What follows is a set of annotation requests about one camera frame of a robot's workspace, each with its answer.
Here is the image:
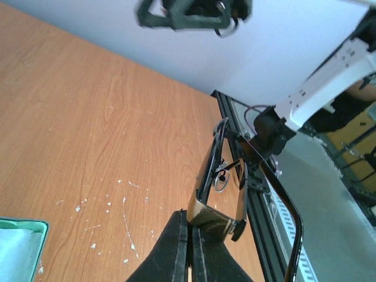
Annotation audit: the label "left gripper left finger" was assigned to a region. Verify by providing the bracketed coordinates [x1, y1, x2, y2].
[127, 210, 189, 281]

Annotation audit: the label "light blue slotted cable duct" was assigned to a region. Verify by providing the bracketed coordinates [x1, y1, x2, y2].
[270, 193, 318, 282]

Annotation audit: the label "black aviator sunglasses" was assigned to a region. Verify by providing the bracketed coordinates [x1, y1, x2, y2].
[187, 118, 303, 281]

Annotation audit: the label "clear acrylic cover plate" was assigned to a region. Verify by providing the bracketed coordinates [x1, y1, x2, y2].
[231, 99, 376, 282]

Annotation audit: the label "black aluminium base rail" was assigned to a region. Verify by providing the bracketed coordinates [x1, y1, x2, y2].
[211, 90, 287, 281]

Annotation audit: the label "grey-green glasses case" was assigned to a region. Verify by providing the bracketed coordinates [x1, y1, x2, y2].
[1, 217, 49, 281]

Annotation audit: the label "light blue cleaning cloth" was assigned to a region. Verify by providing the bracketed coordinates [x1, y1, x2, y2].
[1, 229, 42, 281]

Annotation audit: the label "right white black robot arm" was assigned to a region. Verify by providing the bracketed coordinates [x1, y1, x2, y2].
[136, 0, 375, 156]

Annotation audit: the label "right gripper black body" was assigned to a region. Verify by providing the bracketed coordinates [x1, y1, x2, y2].
[187, 0, 253, 36]

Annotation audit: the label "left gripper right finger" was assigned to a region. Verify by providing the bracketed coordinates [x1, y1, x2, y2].
[190, 227, 252, 282]

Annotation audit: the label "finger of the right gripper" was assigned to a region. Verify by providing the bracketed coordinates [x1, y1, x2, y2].
[136, 0, 223, 30]

